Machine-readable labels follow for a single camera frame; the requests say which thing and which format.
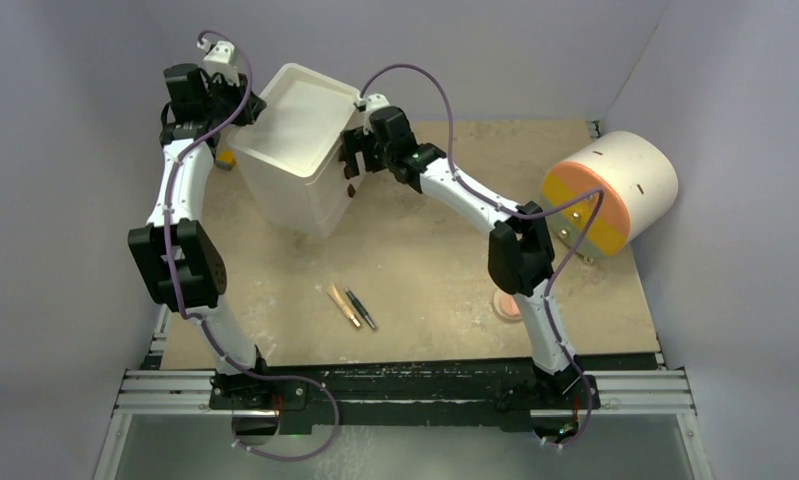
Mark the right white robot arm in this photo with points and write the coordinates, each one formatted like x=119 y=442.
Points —
x=520 y=253

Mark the black aluminium base frame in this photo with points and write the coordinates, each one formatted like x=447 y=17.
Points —
x=635 y=419

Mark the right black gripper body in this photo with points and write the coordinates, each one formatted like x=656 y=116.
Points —
x=374 y=159

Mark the white drawer cabinet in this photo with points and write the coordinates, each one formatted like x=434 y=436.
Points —
x=277 y=155

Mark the black makeup pen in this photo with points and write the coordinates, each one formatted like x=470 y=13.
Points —
x=360 y=309

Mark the white cylinder orange face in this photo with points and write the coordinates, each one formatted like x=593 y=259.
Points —
x=639 y=182

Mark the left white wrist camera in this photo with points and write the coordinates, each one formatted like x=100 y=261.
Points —
x=220 y=60

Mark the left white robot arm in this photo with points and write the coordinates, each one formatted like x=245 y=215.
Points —
x=176 y=258

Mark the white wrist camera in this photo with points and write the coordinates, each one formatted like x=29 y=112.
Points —
x=372 y=104
x=220 y=60

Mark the white drawer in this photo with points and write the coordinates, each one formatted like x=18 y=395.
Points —
x=328 y=208
x=332 y=123
x=332 y=172

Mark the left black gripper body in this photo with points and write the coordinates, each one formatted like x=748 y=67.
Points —
x=227 y=98

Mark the small yellow block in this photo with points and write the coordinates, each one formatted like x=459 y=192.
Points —
x=225 y=160

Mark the beige makeup tube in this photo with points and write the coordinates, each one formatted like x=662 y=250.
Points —
x=343 y=306

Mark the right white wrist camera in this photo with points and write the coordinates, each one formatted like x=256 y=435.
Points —
x=372 y=104

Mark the round pink compact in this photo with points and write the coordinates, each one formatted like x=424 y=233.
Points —
x=505 y=307

